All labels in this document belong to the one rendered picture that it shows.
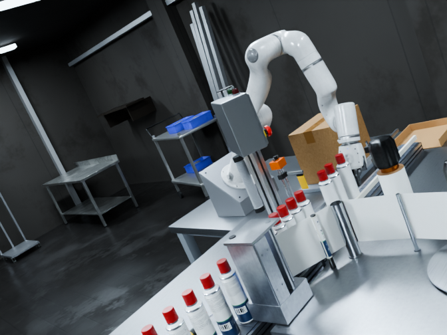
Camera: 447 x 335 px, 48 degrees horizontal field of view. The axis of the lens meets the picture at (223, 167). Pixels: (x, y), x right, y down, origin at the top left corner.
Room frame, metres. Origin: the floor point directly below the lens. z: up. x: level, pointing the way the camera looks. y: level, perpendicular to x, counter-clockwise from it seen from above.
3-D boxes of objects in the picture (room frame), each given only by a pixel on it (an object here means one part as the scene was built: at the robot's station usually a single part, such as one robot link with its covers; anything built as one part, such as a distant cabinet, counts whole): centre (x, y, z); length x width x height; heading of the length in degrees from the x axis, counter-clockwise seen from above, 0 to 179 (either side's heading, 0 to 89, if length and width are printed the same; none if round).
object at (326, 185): (1.74, -0.32, 0.98); 0.05 x 0.05 x 0.20
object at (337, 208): (1.44, -0.27, 0.97); 0.05 x 0.05 x 0.19
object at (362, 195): (1.84, -0.48, 0.90); 1.07 x 0.01 x 0.02; 133
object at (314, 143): (2.37, -0.54, 0.99); 0.30 x 0.24 x 0.27; 132
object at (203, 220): (2.62, -0.20, 0.81); 0.90 x 0.90 x 0.04; 36
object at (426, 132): (2.35, -0.98, 0.85); 0.30 x 0.26 x 0.04; 133
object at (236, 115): (1.66, -0.11, 1.38); 0.17 x 0.10 x 0.19; 8
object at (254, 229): (1.31, 0.00, 1.14); 0.14 x 0.11 x 0.01; 133
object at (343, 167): (1.84, -0.43, 0.98); 0.05 x 0.05 x 0.20
